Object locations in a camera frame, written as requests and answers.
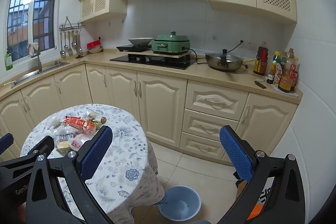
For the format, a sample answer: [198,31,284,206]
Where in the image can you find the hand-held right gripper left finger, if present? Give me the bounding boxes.
[25,125,116,224]

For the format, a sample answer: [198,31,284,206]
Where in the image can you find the green electric pot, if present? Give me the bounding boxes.
[151,31,191,55]

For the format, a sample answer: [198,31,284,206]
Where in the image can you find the white framed window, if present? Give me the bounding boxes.
[7,0,62,62]

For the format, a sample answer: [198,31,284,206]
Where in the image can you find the wooden board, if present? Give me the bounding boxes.
[128,51,190,59]

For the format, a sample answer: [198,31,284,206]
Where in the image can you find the steel ladle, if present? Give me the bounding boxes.
[76,31,83,53]
[60,32,66,58]

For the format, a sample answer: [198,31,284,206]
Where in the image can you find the pinkish rag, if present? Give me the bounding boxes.
[28,43,40,58]

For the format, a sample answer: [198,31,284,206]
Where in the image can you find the yellow cap bottle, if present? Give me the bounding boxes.
[272,51,282,75]

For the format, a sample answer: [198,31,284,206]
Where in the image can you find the orange plastic bag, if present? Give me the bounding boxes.
[247,203,263,220]

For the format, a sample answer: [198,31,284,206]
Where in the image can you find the black induction cooker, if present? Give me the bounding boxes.
[116,44,153,52]

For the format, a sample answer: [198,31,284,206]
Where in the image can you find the light blue waste bin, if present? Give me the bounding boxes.
[157,186,202,222]

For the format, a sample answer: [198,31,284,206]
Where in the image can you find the dark sauce bottle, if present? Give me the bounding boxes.
[267,61,277,84]

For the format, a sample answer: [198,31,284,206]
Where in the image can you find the white wok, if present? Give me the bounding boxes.
[128,38,154,46]

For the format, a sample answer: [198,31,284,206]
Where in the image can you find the clear snack packet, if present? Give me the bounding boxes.
[84,108,101,122]

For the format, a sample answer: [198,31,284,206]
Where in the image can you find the white barcode wrapper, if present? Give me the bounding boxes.
[54,134,75,143]

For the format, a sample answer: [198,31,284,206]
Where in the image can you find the red container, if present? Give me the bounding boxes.
[87,40,103,50]

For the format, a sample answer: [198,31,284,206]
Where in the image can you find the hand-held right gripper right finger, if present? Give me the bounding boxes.
[219,125,307,224]

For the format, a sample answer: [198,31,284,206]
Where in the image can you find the steel sink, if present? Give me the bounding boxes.
[10,61,70,88]

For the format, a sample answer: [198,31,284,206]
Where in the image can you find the steel faucet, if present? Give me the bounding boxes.
[35,51,44,73]

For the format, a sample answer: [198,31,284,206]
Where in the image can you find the blue floral tablecloth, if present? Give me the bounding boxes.
[20,104,166,224]

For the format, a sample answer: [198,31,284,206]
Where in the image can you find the orange sausage packet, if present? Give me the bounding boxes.
[64,116,97,136]

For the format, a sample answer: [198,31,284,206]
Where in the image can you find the clear plastic bag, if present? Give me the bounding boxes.
[46,115,65,132]

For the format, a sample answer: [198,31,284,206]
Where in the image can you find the green plastic bottle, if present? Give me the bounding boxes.
[5,49,13,71]

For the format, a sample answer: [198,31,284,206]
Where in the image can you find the black power cable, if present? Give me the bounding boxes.
[189,42,243,64]

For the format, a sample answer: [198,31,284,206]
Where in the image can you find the steel wok with glass lid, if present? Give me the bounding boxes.
[205,49,256,72]

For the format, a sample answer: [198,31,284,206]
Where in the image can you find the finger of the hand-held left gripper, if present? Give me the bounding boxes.
[0,133,14,154]
[0,135,55,178]

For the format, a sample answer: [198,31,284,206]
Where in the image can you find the large dark oil bottle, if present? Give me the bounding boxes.
[253,42,269,76]

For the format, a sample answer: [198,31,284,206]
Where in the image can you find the cream base cabinets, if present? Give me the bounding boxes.
[0,63,298,169]

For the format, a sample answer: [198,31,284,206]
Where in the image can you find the cream cabinet drawer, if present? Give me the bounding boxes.
[182,109,239,142]
[185,81,248,114]
[180,132,226,160]

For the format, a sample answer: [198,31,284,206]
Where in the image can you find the red snack wrapper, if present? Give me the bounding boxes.
[70,133,87,149]

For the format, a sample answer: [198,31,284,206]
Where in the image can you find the amber oil bottle red label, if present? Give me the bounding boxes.
[289,49,300,90]
[278,56,296,93]

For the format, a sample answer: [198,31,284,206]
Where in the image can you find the wall utensil rack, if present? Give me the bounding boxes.
[59,17,86,31]

